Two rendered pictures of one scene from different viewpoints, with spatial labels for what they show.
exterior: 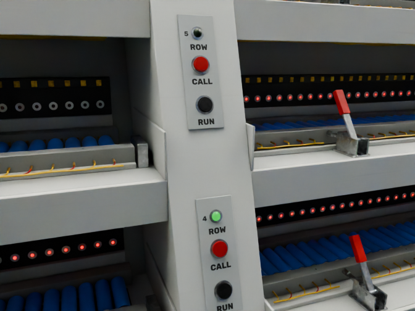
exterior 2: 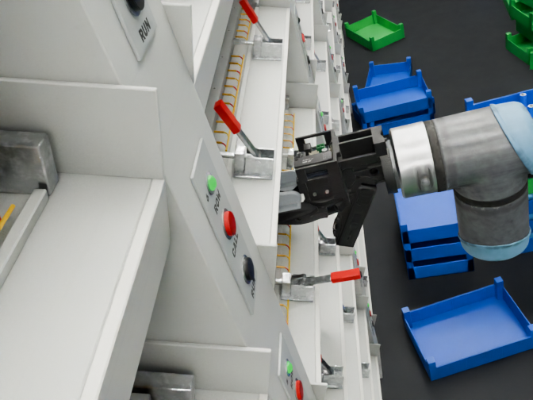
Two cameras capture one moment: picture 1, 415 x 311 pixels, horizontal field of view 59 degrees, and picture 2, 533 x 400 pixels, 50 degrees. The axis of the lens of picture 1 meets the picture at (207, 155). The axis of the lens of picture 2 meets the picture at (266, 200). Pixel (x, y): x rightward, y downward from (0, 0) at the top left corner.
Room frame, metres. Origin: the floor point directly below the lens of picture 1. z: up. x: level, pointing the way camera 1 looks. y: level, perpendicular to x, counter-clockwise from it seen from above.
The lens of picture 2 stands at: (-0.04, 0.88, 1.43)
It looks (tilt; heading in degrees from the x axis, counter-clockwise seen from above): 37 degrees down; 305
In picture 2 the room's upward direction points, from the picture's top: 19 degrees counter-clockwise
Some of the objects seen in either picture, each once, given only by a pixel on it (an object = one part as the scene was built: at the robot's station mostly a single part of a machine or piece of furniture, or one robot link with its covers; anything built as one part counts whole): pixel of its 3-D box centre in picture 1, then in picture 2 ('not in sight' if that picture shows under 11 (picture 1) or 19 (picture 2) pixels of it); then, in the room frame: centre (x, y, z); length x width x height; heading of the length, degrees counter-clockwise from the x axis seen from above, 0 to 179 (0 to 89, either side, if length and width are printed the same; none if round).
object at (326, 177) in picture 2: not in sight; (343, 171); (0.21, 0.34, 0.98); 0.12 x 0.08 x 0.09; 20
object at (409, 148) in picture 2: not in sight; (410, 162); (0.13, 0.31, 0.98); 0.10 x 0.05 x 0.09; 110
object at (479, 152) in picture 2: not in sight; (481, 148); (0.05, 0.28, 0.98); 0.12 x 0.09 x 0.10; 20
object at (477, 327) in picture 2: not in sight; (466, 326); (0.17, -0.14, 0.04); 0.30 x 0.20 x 0.08; 33
